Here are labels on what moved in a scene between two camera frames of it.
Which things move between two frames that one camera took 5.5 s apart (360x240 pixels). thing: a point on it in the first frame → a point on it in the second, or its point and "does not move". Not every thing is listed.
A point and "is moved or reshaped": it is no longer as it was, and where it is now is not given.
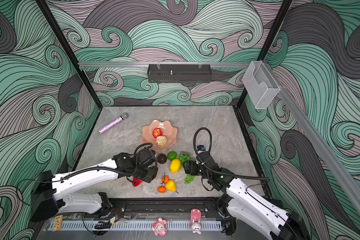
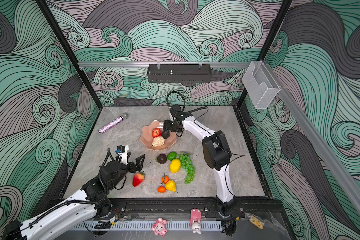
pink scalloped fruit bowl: (168, 131) does not move
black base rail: (168, 208) does not move
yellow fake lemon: (175, 165) does not move
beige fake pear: (161, 140) is moved or reshaped
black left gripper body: (147, 175) → (131, 168)
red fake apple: (157, 132) does not move
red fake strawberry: (136, 182) does not move
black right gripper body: (197, 169) → (171, 125)
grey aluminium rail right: (358, 202) does not move
